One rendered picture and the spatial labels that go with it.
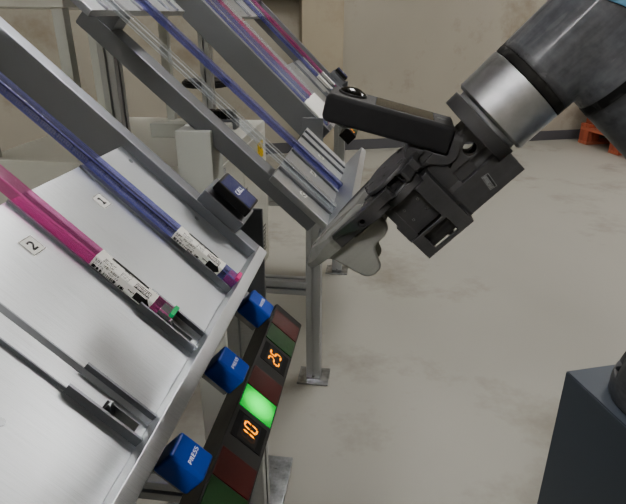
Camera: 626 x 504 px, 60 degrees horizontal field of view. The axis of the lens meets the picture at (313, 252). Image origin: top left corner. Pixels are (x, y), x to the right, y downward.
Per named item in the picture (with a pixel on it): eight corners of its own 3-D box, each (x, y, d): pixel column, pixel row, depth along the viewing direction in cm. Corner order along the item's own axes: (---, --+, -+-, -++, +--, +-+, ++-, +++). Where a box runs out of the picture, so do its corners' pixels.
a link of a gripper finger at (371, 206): (341, 254, 49) (413, 187, 46) (328, 242, 49) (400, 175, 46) (345, 235, 54) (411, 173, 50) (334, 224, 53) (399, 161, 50)
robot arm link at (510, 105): (504, 54, 42) (487, 48, 49) (458, 99, 43) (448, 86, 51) (567, 123, 43) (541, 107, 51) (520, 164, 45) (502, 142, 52)
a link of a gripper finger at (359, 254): (340, 309, 53) (410, 249, 50) (295, 269, 52) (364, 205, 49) (343, 294, 56) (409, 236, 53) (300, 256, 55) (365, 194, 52)
